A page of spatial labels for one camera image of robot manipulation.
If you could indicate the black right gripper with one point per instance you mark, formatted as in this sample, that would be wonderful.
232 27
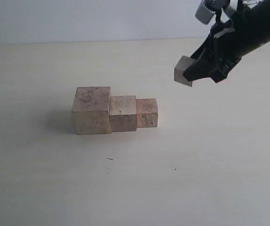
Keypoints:
212 59

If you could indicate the smallest wooden cube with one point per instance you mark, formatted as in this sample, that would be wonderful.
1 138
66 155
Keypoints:
183 63

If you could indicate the third largest wooden cube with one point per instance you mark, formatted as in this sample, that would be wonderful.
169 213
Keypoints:
147 113

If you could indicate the second largest wooden cube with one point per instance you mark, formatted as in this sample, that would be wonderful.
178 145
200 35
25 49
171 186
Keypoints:
123 115

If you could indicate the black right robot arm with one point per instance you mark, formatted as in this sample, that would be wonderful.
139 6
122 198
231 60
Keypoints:
241 26

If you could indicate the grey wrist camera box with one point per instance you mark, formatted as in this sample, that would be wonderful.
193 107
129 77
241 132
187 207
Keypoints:
208 8

